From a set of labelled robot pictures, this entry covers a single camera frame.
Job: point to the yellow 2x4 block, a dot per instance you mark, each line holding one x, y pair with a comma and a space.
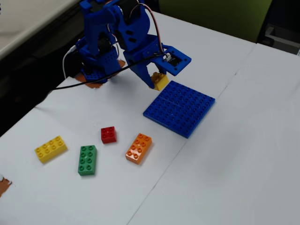
50, 148

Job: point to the blue 8x8 studded baseplate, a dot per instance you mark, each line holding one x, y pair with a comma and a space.
180, 107

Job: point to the red 2x2 block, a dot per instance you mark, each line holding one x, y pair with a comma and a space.
108, 134

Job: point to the orange 2x4 block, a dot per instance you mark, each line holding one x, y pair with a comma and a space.
138, 148

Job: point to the brown tape patch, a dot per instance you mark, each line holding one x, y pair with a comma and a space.
92, 85
3, 186

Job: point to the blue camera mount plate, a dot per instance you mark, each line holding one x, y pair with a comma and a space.
180, 63

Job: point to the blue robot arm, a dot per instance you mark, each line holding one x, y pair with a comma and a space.
98, 35

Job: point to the green 2x4 block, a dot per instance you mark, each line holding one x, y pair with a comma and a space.
87, 160

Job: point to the yellow 2x2 block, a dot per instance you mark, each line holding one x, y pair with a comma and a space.
161, 82

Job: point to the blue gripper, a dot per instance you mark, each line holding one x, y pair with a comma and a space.
138, 61

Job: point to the beige desk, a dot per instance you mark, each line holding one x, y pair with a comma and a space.
23, 18

